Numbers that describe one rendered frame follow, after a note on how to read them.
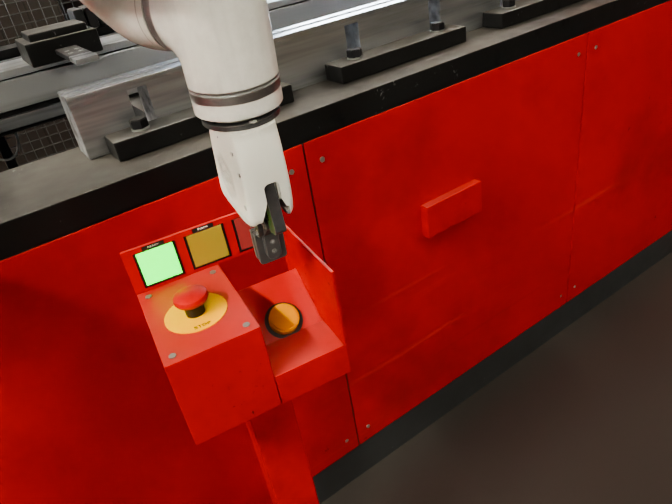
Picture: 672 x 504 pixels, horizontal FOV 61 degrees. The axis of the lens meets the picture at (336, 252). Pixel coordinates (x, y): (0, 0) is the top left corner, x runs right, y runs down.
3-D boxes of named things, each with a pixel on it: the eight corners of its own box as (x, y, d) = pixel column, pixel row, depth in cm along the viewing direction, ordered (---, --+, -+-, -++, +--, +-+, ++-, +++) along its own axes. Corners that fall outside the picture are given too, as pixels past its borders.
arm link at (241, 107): (175, 77, 54) (184, 107, 56) (203, 104, 48) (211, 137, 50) (257, 55, 57) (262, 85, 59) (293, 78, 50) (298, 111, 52)
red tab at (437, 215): (429, 239, 114) (426, 208, 111) (422, 235, 116) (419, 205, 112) (482, 211, 121) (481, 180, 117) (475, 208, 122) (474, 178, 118)
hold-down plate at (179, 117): (120, 163, 83) (113, 143, 81) (110, 154, 87) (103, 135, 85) (295, 101, 95) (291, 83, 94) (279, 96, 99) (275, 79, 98)
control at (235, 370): (196, 446, 64) (144, 321, 55) (165, 364, 77) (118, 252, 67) (352, 371, 70) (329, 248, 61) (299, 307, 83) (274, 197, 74)
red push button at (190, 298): (184, 333, 63) (175, 307, 61) (176, 315, 66) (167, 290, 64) (219, 319, 64) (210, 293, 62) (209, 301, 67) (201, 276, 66)
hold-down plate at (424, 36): (343, 84, 100) (341, 67, 98) (326, 80, 104) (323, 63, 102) (467, 41, 112) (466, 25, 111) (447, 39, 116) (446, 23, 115)
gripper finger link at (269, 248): (247, 211, 60) (259, 262, 64) (258, 225, 57) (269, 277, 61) (275, 201, 61) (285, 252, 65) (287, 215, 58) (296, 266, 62)
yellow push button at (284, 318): (275, 342, 71) (276, 336, 69) (263, 315, 73) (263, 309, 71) (303, 330, 73) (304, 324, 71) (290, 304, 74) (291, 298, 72)
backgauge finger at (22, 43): (51, 81, 85) (37, 46, 82) (23, 60, 104) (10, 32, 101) (129, 60, 90) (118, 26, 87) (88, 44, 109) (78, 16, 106)
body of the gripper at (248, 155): (184, 95, 56) (211, 194, 63) (217, 129, 48) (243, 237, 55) (255, 76, 58) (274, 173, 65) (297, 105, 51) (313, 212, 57)
